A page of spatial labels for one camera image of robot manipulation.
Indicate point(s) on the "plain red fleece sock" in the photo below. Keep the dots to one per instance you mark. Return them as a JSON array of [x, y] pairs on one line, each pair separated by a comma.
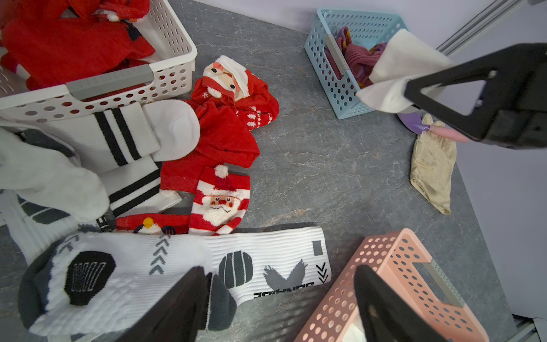
[[224, 139]]

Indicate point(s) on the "white sock grey emblem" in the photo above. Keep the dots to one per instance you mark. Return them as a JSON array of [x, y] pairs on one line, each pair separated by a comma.
[[256, 265]]

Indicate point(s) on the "white black striped sock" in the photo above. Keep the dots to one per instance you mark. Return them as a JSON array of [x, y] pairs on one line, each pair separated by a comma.
[[124, 147]]

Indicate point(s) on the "santa face red sock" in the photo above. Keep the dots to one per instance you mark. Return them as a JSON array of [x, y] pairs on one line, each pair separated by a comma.
[[227, 82]]

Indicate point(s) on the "red penguin sock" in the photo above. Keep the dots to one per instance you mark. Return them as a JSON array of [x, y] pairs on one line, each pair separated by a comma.
[[153, 224]]

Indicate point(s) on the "pink plastic basket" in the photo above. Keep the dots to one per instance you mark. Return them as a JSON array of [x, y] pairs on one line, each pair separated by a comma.
[[403, 262]]

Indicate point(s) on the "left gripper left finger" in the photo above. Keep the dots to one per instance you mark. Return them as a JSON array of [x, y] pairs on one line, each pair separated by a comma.
[[177, 316]]

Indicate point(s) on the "santa striped small sock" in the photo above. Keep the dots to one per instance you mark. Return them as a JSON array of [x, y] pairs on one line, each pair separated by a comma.
[[221, 201]]

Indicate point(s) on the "pink purple yellow sock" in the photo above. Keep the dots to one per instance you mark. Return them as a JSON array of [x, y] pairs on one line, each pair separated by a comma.
[[360, 60]]

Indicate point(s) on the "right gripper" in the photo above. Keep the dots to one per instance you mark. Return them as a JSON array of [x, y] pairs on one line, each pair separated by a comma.
[[511, 109]]

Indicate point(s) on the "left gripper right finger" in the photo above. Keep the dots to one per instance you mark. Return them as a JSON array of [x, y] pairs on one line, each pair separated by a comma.
[[386, 316]]

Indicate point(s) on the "blue plastic basket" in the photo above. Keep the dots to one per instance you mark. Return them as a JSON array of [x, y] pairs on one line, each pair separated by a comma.
[[367, 29]]

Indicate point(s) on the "white plastic basket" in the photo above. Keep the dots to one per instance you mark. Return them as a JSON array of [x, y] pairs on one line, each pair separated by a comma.
[[168, 74]]

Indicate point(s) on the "red white striped sock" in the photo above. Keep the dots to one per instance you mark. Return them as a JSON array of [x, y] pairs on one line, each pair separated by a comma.
[[50, 43]]

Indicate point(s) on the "beige work glove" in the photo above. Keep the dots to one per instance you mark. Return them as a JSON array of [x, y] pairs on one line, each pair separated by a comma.
[[432, 166]]

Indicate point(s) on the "white sock black ankle stripes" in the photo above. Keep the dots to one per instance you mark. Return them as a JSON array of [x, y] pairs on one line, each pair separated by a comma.
[[405, 57]]

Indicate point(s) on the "purple pink scoop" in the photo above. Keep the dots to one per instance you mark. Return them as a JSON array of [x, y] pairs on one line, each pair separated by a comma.
[[413, 122]]

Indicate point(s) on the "white sock black pattern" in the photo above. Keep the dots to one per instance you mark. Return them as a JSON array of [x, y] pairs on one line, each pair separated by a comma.
[[106, 282]]

